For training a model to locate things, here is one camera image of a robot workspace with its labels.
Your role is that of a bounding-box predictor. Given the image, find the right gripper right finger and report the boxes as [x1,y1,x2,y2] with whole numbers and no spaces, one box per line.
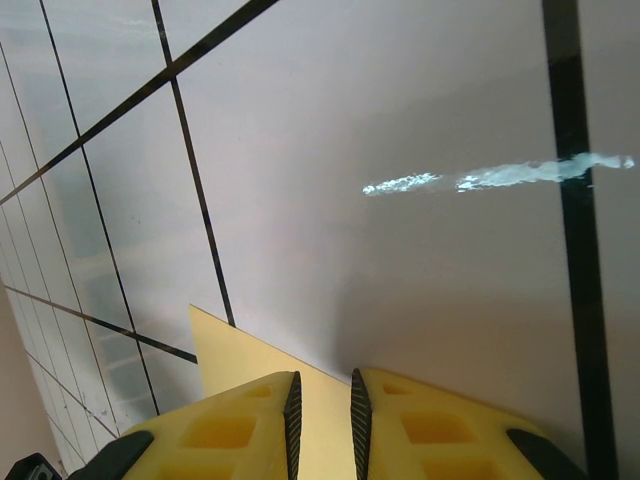
[349,367,592,480]

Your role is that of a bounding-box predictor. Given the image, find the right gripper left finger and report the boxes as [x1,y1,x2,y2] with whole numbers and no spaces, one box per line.
[74,369,304,480]

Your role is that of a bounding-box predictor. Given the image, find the yellow paper sheet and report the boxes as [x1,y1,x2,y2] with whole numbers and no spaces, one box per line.
[188,303,362,480]

